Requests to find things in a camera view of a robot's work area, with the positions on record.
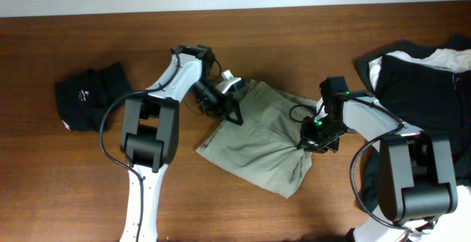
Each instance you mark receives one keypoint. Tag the white garment in pile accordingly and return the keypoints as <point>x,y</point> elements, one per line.
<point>442,59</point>

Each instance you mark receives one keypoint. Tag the khaki shorts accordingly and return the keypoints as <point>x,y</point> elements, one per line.
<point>263,150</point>

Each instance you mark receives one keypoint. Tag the black garment in pile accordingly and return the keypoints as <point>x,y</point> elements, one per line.
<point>437,101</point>

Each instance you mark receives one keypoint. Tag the black folded garment left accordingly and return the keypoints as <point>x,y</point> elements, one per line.
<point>82,99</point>

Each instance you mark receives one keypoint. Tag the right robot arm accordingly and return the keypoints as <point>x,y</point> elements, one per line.
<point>417,190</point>

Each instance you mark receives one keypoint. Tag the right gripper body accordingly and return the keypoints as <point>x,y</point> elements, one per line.
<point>317,141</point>

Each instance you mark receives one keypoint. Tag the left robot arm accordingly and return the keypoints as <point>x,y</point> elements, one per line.
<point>150,132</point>

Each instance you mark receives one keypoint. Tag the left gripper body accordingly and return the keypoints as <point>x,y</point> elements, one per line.
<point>228,107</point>

